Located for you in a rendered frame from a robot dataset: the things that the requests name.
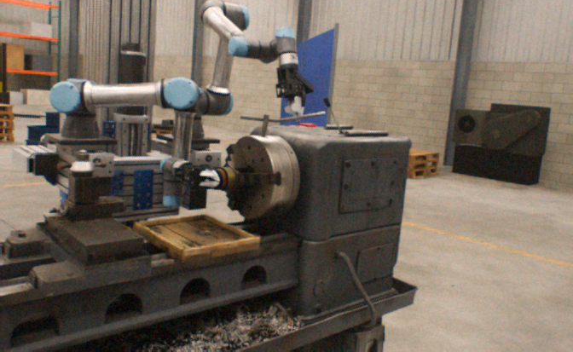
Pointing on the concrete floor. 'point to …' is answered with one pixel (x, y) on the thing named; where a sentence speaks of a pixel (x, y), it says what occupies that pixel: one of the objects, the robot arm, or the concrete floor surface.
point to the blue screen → (323, 78)
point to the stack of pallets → (7, 123)
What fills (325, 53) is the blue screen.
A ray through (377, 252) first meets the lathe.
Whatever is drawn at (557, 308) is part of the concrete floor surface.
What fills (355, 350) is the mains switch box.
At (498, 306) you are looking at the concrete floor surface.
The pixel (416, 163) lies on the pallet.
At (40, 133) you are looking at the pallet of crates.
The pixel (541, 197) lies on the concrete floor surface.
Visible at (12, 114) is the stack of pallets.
